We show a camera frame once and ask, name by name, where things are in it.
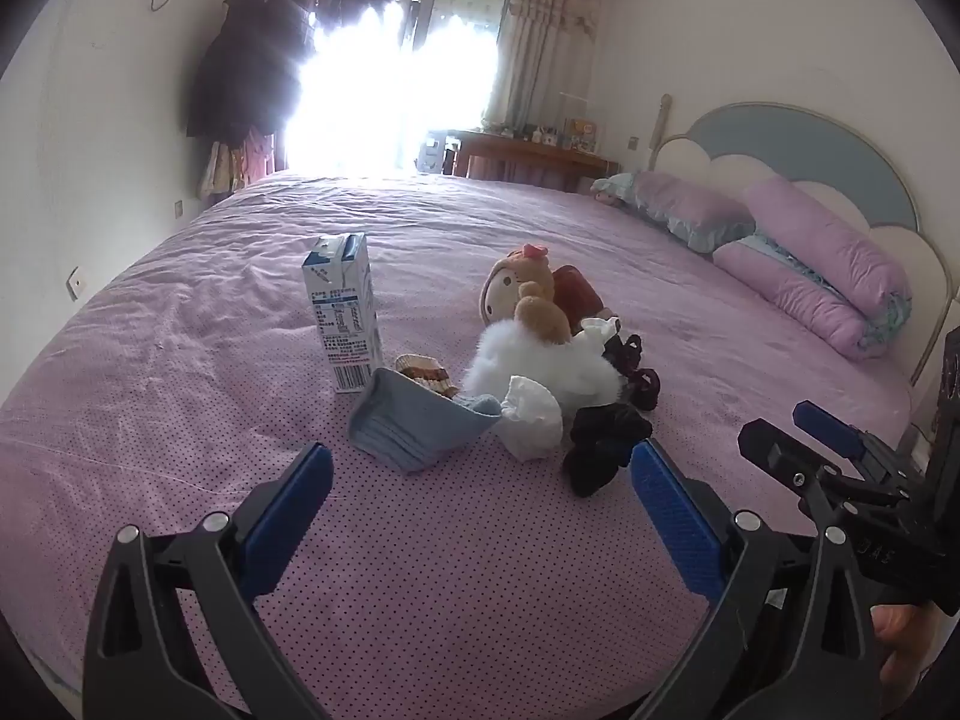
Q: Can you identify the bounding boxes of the blue white milk carton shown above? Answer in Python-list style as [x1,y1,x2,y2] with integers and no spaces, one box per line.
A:
[302,232,376,395]

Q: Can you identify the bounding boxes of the white crumpled sock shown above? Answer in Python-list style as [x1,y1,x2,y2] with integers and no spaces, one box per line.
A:
[499,375,563,460]

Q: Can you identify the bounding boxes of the brown teddy bear plush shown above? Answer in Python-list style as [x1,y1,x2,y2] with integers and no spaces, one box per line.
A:
[480,244,575,346]

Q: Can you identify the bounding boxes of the patterned beige curtain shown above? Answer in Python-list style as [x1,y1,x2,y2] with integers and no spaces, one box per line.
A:
[484,0,623,137]

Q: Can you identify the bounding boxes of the blue cream cloud headboard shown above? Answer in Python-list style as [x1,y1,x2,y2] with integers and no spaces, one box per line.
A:
[649,94,953,387]

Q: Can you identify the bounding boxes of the dark hanging coats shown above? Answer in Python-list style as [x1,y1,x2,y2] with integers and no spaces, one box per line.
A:
[184,0,316,147]

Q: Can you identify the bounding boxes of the white fluffy plush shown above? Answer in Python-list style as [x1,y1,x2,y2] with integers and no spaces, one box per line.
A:
[461,319,623,421]

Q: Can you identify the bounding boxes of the glass sliding door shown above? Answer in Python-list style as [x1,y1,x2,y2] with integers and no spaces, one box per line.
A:
[313,0,520,175]

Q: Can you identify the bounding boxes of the black sock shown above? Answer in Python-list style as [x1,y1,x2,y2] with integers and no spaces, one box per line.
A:
[564,401,653,497]

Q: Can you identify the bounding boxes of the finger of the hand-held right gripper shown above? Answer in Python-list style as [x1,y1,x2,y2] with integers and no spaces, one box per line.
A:
[793,401,912,481]
[737,420,863,533]

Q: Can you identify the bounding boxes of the blue white box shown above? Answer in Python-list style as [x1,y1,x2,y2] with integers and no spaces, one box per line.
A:
[416,136,458,175]

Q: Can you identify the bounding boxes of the wooden desk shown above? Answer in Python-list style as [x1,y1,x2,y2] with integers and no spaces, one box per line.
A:
[448,130,620,192]

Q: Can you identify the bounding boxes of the purple pillow with teal ruffle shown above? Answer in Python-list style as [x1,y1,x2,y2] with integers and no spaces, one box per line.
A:
[600,171,756,254]

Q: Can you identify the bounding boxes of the person's right hand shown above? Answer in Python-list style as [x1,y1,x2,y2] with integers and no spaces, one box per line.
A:
[872,602,937,691]

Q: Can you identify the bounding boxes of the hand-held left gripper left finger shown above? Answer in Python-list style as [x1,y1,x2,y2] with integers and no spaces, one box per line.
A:
[82,442,335,720]

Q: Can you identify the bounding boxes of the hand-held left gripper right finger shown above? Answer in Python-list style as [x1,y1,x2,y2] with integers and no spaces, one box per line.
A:
[630,439,878,720]

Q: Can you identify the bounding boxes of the colourful hanging clothes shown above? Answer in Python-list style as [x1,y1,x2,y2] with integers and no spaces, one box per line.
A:
[196,124,280,203]

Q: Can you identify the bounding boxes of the blue grey sock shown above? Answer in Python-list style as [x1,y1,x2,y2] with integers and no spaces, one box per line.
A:
[349,367,502,473]

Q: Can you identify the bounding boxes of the brown cream striped sock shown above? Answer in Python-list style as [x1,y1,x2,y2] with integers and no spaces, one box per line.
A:
[395,355,460,400]

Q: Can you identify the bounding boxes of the purple pillow front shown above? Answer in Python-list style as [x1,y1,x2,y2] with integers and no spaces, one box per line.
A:
[712,176,914,361]

